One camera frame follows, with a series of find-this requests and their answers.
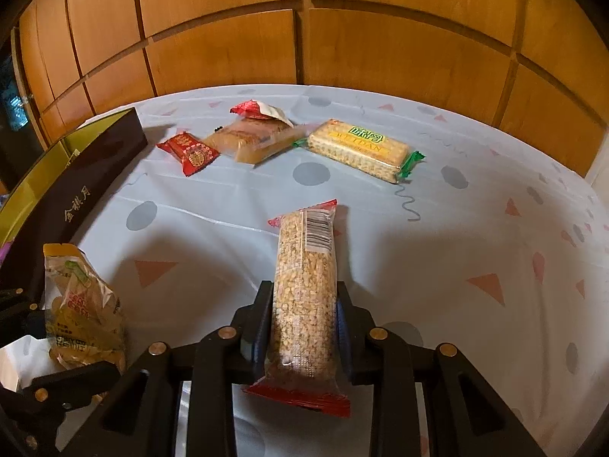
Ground red white Kiss snack packet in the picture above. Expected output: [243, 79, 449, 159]
[230, 99, 294, 127]

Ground clear bag yellow-edged snacks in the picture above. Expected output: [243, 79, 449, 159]
[43, 243, 126, 372]

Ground gold metal tin box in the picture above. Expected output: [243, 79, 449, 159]
[1, 107, 148, 296]

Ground small red patterned candy packet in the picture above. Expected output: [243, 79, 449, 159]
[156, 132, 220, 176]

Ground sesame bar red-end wrapper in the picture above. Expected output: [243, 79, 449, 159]
[245, 199, 351, 418]

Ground clear layered cake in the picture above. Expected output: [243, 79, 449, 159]
[202, 119, 315, 165]

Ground dark wooden door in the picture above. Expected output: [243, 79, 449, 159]
[0, 42, 43, 193]

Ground Weidan cracker pack green ends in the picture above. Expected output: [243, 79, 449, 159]
[294, 119, 425, 184]

